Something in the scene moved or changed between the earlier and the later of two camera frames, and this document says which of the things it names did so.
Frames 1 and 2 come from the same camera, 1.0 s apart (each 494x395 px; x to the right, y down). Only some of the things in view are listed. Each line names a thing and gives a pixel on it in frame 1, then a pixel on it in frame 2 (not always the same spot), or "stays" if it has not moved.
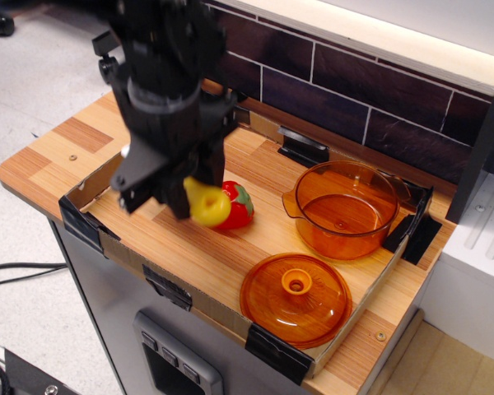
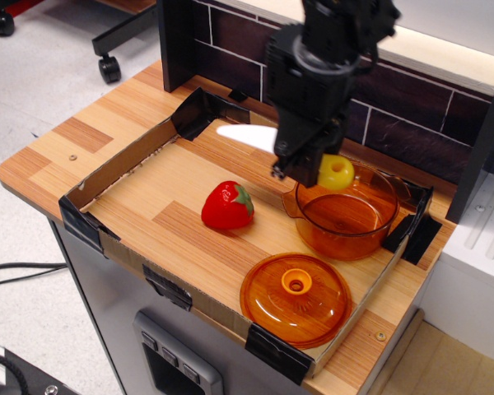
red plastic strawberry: [242, 209] stays
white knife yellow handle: [209, 206] to [335, 171]
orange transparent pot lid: [298, 299] stays
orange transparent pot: [345, 210] stays
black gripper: [172, 123] to [308, 94]
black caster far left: [2, 24] stays
